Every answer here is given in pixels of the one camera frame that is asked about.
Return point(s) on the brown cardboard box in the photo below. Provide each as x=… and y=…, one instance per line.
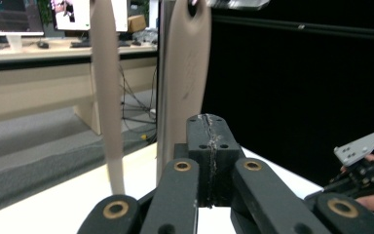
x=136, y=23

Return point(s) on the computer monitor with white screen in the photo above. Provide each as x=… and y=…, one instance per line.
x=78, y=14

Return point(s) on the computer monitor with dark screen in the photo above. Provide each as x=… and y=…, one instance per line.
x=9, y=16

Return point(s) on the white table sheet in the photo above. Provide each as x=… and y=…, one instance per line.
x=61, y=208

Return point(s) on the black computer mouse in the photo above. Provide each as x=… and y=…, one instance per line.
x=43, y=45

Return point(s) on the beige office desk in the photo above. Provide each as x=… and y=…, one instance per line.
x=29, y=91

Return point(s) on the black curtain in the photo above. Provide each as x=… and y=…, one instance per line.
x=289, y=91

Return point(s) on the black keyboard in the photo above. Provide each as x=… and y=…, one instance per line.
x=81, y=44

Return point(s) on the black curtain frame bar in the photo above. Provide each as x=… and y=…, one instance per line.
x=305, y=27

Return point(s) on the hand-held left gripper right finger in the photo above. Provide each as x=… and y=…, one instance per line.
x=224, y=146

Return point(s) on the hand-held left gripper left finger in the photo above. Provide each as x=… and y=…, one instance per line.
x=201, y=143

